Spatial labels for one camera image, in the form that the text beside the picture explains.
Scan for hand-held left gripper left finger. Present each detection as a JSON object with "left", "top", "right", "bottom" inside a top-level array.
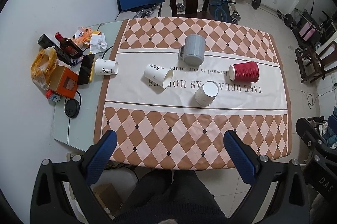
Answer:
[{"left": 30, "top": 130, "right": 118, "bottom": 224}]

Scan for pile of clothes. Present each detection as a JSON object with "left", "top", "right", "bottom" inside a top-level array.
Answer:
[{"left": 312, "top": 107, "right": 337, "bottom": 149}]

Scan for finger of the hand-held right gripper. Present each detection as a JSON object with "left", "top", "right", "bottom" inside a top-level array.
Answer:
[{"left": 295, "top": 118, "right": 337, "bottom": 154}]

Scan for black bottle box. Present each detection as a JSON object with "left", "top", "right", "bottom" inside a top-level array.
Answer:
[{"left": 37, "top": 34, "right": 75, "bottom": 66}]

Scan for red ribbed paper cup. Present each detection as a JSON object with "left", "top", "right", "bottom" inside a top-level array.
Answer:
[{"left": 228, "top": 61, "right": 260, "bottom": 82}]

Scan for orange cardboard box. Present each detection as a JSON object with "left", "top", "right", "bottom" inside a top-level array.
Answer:
[{"left": 48, "top": 65, "right": 80, "bottom": 99}]

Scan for dark bottle red cap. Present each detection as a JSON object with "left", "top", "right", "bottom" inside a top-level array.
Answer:
[{"left": 54, "top": 32, "right": 84, "bottom": 58}]

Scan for brown wooden side chair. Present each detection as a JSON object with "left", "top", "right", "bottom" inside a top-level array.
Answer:
[{"left": 294, "top": 40, "right": 337, "bottom": 84}]

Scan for checkered brown pink tablecloth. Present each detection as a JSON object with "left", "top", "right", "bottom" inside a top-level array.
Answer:
[{"left": 93, "top": 17, "right": 293, "bottom": 171}]

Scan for small red packet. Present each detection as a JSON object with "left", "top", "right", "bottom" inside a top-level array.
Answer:
[{"left": 45, "top": 89, "right": 63, "bottom": 103}]

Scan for person's dark trouser legs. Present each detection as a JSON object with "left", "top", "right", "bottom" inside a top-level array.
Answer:
[{"left": 112, "top": 170, "right": 227, "bottom": 224}]

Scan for orange plastic bag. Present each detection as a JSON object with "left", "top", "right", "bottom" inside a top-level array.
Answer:
[{"left": 31, "top": 47, "right": 58, "bottom": 91}]

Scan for black round disc with cable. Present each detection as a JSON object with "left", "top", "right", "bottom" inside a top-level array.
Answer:
[{"left": 64, "top": 91, "right": 82, "bottom": 119}]

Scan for long dumbbell bar black plates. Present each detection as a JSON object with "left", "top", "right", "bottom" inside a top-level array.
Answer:
[{"left": 241, "top": 0, "right": 293, "bottom": 27}]

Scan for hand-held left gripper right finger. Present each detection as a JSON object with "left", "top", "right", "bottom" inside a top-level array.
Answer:
[{"left": 223, "top": 130, "right": 309, "bottom": 224}]

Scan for white paper cup red mark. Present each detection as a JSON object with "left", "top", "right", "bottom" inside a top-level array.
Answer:
[{"left": 144, "top": 63, "right": 174, "bottom": 89}]

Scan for blue badminton racket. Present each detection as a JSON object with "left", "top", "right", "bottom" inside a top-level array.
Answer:
[{"left": 209, "top": 0, "right": 237, "bottom": 7}]

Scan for grey ribbed mug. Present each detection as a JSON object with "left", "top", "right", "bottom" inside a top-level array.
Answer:
[{"left": 178, "top": 34, "right": 206, "bottom": 66}]

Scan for plain white paper cup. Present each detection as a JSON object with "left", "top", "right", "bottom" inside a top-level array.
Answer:
[{"left": 194, "top": 81, "right": 220, "bottom": 107}]

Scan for white paper cup black print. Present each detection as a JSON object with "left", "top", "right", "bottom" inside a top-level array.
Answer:
[{"left": 94, "top": 58, "right": 119, "bottom": 76}]

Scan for orange snack wrapper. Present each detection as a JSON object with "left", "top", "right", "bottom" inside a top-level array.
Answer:
[{"left": 72, "top": 26, "right": 102, "bottom": 48}]

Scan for black yellow flat box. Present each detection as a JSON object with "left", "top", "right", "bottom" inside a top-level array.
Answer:
[{"left": 78, "top": 54, "right": 96, "bottom": 85}]

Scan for crumpled white tissue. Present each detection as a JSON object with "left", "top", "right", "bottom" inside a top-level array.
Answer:
[{"left": 89, "top": 33, "right": 108, "bottom": 54}]

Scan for black floor cable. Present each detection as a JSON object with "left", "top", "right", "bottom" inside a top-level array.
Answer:
[{"left": 300, "top": 85, "right": 336, "bottom": 110}]

